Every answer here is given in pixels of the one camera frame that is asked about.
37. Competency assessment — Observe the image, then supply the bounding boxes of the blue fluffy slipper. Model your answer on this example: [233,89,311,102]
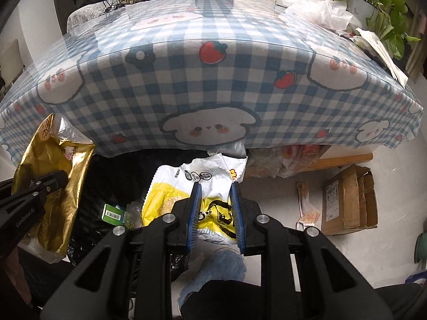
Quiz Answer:
[177,248,247,307]

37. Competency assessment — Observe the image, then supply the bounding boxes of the yellow snack packet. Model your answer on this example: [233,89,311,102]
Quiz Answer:
[142,153,248,245]

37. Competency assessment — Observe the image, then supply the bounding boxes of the gold foil bag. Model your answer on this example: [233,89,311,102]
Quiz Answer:
[11,113,96,264]

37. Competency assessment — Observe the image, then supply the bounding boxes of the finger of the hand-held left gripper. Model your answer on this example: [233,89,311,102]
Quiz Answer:
[0,169,69,219]

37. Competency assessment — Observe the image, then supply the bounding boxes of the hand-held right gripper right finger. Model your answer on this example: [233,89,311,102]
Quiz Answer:
[230,183,394,320]

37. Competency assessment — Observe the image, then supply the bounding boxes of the plastic bag with orange packets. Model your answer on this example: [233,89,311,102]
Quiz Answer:
[247,145,322,179]

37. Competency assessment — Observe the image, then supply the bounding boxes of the black trash bag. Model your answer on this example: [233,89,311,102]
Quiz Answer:
[65,150,197,284]

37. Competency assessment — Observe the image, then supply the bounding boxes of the stack of white papers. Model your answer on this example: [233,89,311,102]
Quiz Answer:
[354,28,409,84]

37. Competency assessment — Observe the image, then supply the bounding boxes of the green cardboard box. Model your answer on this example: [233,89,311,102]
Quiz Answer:
[102,203,125,222]

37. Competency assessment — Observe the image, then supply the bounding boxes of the torn paper packet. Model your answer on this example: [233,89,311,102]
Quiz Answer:
[296,182,322,230]

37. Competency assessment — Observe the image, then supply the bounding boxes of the black cables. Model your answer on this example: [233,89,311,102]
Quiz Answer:
[103,0,134,10]

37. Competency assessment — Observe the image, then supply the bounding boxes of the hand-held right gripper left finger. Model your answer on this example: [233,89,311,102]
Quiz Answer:
[39,182,203,320]

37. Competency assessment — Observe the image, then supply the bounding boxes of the wooden table leg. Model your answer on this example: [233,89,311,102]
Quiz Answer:
[312,153,373,172]

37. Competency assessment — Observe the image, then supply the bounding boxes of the potted green plant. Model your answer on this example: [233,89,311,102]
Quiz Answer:
[327,0,421,61]

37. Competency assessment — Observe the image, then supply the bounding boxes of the grey patterned sofa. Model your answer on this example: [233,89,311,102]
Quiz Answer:
[67,0,301,34]

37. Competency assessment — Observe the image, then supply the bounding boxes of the white plastic bag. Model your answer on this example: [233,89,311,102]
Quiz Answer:
[283,0,359,29]

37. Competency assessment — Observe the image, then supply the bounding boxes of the brown cardboard box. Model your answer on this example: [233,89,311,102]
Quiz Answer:
[322,164,379,235]

